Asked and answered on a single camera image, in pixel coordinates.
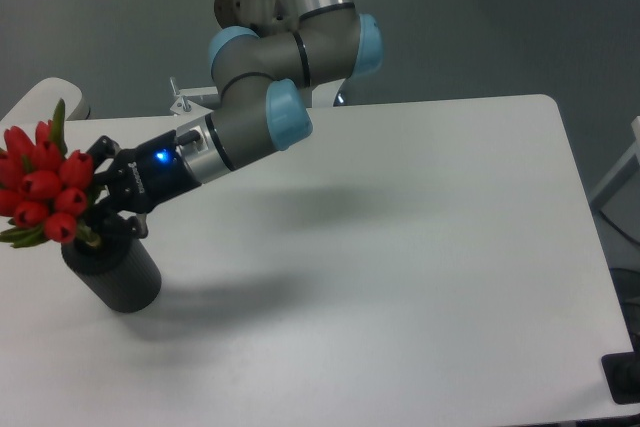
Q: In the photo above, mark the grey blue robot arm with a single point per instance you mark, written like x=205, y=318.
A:
x=259, y=78

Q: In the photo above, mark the red tulip bouquet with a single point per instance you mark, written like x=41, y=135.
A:
x=46, y=190

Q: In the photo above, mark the white furniture frame at right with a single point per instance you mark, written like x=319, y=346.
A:
x=618, y=175

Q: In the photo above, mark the black clamp at table edge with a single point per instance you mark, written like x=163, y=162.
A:
x=622, y=376

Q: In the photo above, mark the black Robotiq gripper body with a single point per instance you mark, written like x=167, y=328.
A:
x=139, y=179

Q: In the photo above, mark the white chair armrest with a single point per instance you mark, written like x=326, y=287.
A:
x=40, y=101

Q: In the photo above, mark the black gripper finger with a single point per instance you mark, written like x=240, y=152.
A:
x=104, y=219
x=103, y=149

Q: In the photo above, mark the black ribbed cylindrical vase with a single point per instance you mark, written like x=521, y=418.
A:
x=120, y=272

